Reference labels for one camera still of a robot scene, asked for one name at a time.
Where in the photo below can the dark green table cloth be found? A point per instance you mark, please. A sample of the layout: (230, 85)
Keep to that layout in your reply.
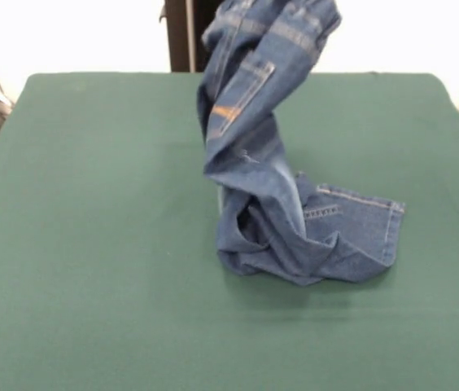
(91, 244)

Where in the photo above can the blue denim jeans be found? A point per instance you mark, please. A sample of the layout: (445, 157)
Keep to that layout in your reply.
(246, 142)

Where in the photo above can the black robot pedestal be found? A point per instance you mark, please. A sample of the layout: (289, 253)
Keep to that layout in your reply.
(180, 40)

